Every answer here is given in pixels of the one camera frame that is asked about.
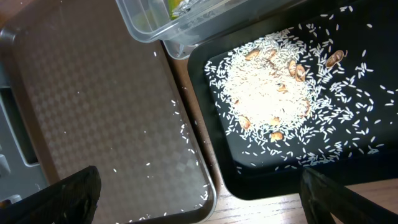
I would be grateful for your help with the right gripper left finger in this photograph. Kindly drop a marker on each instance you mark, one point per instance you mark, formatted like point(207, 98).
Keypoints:
point(71, 200)

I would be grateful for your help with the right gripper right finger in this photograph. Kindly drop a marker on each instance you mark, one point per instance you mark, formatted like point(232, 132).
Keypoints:
point(323, 199)

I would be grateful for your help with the green snack wrapper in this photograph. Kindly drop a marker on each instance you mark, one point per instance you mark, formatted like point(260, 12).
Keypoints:
point(174, 6)

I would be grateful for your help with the grey plastic dishwasher rack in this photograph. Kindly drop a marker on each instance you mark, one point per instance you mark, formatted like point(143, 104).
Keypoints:
point(21, 173)

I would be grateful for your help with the spilled rice food waste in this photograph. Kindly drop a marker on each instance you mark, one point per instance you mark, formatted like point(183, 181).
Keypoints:
point(273, 90)

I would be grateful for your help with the clear plastic waste bin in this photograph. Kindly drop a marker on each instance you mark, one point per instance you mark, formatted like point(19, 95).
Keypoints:
point(192, 22)

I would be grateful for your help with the dark brown serving tray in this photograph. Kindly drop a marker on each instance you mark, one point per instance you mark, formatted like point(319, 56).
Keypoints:
point(91, 95)

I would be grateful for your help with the black rectangular tray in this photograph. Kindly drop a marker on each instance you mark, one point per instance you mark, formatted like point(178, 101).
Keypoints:
point(269, 184)

